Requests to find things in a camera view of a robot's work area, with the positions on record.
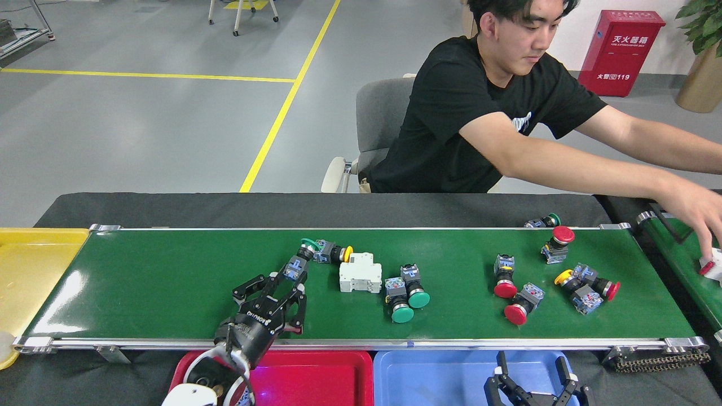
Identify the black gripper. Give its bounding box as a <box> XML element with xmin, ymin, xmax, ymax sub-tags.
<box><xmin>214</xmin><ymin>274</ymin><xmax>309</xmax><ymax>368</ymax></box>

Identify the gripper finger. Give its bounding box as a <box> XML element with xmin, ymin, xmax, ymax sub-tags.
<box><xmin>539</xmin><ymin>355</ymin><xmax>592</xmax><ymax>406</ymax></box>
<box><xmin>483</xmin><ymin>351</ymin><xmax>535</xmax><ymax>406</ymax></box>

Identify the green button switch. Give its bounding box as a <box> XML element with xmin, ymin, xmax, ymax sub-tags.
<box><xmin>524</xmin><ymin>213</ymin><xmax>562</xmax><ymax>229</ymax></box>
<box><xmin>385</xmin><ymin>276</ymin><xmax>415</xmax><ymax>324</ymax></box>
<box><xmin>400</xmin><ymin>263</ymin><xmax>432</xmax><ymax>310</ymax></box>
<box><xmin>282</xmin><ymin>237</ymin><xmax>323</xmax><ymax>281</ymax></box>

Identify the yellow button switch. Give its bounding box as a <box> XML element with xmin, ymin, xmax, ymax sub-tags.
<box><xmin>554</xmin><ymin>263</ymin><xmax>598</xmax><ymax>294</ymax></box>
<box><xmin>314</xmin><ymin>240</ymin><xmax>355</xmax><ymax>265</ymax></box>

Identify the red button switch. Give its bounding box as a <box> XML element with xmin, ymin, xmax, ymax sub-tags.
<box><xmin>540</xmin><ymin>226</ymin><xmax>576</xmax><ymax>265</ymax></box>
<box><xmin>493</xmin><ymin>254</ymin><xmax>518</xmax><ymax>299</ymax></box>
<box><xmin>503</xmin><ymin>283</ymin><xmax>546</xmax><ymax>326</ymax></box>
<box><xmin>570</xmin><ymin>280</ymin><xmax>622</xmax><ymax>316</ymax></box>

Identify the long green conveyor belt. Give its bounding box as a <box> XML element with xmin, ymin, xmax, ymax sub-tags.
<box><xmin>12</xmin><ymin>224</ymin><xmax>711</xmax><ymax>361</ymax></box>

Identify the blue plastic tray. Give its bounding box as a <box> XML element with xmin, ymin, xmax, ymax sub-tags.
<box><xmin>373</xmin><ymin>350</ymin><xmax>582</xmax><ymax>406</ymax></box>

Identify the red plastic tray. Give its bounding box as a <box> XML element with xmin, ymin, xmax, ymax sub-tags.
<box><xmin>168</xmin><ymin>350</ymin><xmax>375</xmax><ymax>406</ymax></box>

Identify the short green conveyor belt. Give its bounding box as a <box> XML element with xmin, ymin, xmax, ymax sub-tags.
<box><xmin>637</xmin><ymin>210</ymin><xmax>722</xmax><ymax>346</ymax></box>

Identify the yellow plastic tray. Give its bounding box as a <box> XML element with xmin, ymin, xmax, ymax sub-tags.
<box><xmin>0</xmin><ymin>227</ymin><xmax>91</xmax><ymax>371</ymax></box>

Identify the person's right hand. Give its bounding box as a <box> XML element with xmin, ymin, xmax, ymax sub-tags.
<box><xmin>654</xmin><ymin>183</ymin><xmax>722</xmax><ymax>261</ymax></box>

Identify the grey office chair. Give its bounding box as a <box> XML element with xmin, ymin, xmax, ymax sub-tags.
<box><xmin>321</xmin><ymin>75</ymin><xmax>416</xmax><ymax>194</ymax></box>

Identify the person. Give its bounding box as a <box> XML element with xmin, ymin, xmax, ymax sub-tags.
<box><xmin>361</xmin><ymin>0</ymin><xmax>722</xmax><ymax>263</ymax></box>

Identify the clear round plastic lid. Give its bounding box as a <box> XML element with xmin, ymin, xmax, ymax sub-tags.
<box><xmin>0</xmin><ymin>330</ymin><xmax>20</xmax><ymax>367</ymax></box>

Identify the white stand on wheels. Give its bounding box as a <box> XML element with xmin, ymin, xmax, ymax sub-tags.
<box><xmin>208</xmin><ymin>0</ymin><xmax>279</xmax><ymax>36</ymax></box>

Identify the tan plant pot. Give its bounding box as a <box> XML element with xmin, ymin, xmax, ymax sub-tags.
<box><xmin>676</xmin><ymin>42</ymin><xmax>722</xmax><ymax>113</ymax></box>

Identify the brown cardboard box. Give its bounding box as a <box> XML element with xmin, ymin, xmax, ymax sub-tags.
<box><xmin>460</xmin><ymin>0</ymin><xmax>480</xmax><ymax>37</ymax></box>

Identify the red fire extinguisher box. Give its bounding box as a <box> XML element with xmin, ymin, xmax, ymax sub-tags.
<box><xmin>578</xmin><ymin>10</ymin><xmax>666</xmax><ymax>98</ymax></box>

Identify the silver metal cart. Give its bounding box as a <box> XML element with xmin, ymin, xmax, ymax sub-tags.
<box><xmin>0</xmin><ymin>0</ymin><xmax>55</xmax><ymax>60</ymax></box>

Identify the green potted plant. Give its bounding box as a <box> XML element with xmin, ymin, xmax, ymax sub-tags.
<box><xmin>675</xmin><ymin>0</ymin><xmax>722</xmax><ymax>57</ymax></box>

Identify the black drive chain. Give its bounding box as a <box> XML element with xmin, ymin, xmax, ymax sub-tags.
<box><xmin>606</xmin><ymin>348</ymin><xmax>711</xmax><ymax>373</ymax></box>

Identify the black angled bracket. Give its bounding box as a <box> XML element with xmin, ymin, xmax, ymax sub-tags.
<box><xmin>649</xmin><ymin>200</ymin><xmax>695</xmax><ymax>244</ymax></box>

